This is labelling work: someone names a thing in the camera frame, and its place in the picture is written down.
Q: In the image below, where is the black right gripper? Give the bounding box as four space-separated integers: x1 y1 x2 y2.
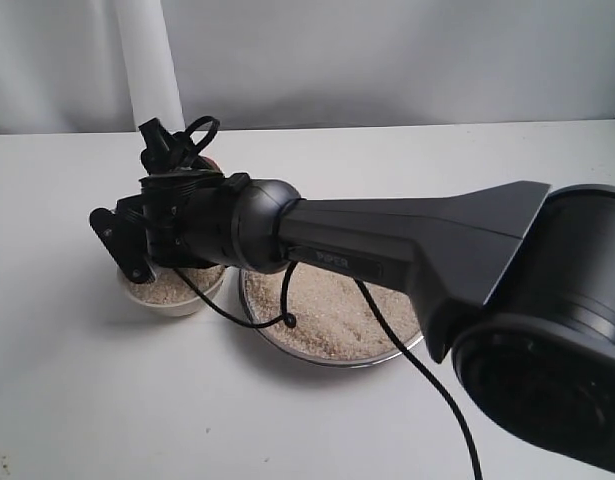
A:
89 169 252 284

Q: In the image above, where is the brown wooden cup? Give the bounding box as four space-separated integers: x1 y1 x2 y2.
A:
200 156 222 172

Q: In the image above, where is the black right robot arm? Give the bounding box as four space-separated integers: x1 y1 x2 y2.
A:
89 170 615 473

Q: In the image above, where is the white uncooked rice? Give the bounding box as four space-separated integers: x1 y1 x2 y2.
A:
121 266 225 305

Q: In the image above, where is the small white ceramic bowl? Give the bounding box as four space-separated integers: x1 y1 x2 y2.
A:
116 267 227 318

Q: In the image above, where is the rice in steel tray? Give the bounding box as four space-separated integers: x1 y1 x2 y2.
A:
246 264 418 361

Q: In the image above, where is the white backdrop curtain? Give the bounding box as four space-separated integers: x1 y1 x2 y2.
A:
0 1 615 134

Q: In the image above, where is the large steel round tray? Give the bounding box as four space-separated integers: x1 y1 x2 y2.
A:
237 264 423 370

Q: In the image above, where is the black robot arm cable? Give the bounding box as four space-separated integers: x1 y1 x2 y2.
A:
174 259 483 480

